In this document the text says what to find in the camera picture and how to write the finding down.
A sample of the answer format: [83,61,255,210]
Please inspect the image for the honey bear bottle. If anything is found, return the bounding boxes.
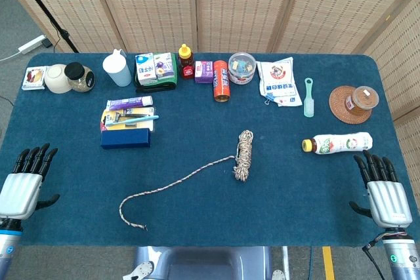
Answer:
[178,43,195,80]

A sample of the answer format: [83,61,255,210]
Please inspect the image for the mint green brush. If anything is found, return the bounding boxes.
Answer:
[303,77,315,118]

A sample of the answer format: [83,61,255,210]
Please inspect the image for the glass jar with black lid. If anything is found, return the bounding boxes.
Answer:
[64,62,96,93]

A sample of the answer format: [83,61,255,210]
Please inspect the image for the white power strip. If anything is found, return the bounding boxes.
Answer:
[18,34,47,54]

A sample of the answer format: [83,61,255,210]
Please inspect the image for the light blue plastic cup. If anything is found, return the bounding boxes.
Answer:
[102,49,132,88]

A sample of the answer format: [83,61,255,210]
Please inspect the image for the light blue toothbrush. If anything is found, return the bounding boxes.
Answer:
[104,115,160,127]

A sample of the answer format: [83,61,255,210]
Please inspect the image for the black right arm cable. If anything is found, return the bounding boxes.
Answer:
[362,233,387,280]

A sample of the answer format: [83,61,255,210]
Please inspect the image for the white and blue milk carton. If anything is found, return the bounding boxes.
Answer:
[135,52,158,86]

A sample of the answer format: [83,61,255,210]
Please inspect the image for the orange cylindrical can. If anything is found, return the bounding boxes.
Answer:
[213,60,230,102]

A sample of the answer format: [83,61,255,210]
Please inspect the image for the razor in yellow blister pack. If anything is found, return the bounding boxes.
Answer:
[100,104,157,133]

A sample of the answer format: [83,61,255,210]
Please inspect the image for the beige braided rope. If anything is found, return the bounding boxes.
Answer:
[119,129,255,231]

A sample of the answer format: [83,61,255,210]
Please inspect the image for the white sugar bag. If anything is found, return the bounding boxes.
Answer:
[256,56,303,108]

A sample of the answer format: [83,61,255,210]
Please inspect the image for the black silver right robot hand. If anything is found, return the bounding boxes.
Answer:
[348,150,413,229]

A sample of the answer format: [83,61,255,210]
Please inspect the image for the small white snack box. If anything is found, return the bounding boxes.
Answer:
[21,66,46,91]

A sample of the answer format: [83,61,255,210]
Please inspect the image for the white drink bottle yellow cap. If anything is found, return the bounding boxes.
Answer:
[301,131,374,155]

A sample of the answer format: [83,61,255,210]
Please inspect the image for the clear round tub of clips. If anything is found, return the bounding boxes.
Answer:
[228,51,257,86]

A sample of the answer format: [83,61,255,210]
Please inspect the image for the dark blue rectangular box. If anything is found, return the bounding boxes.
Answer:
[100,128,152,150]

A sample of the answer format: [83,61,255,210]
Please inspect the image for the bamboo folding screen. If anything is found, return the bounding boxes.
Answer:
[0,0,420,195]

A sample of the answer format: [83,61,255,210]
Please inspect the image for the woven rattan coaster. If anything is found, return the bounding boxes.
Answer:
[328,85,373,125]

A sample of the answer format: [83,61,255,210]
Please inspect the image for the white ceramic bowl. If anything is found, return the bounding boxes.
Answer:
[43,64,73,94]

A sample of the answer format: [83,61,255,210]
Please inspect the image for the purple toothpaste tube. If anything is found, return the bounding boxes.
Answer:
[106,95,154,111]

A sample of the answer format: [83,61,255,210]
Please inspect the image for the white and purple drink carton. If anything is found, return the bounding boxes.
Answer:
[153,52,174,81]

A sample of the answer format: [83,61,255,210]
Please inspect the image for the clear jar with brown contents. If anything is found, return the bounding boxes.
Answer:
[345,85,380,116]

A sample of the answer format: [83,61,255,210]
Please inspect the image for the blue grey robot torso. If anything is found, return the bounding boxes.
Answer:
[123,246,286,280]

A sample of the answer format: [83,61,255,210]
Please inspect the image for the small purple box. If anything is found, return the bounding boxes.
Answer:
[194,60,215,85]

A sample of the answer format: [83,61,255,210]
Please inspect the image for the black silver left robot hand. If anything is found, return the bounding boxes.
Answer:
[0,143,61,221]

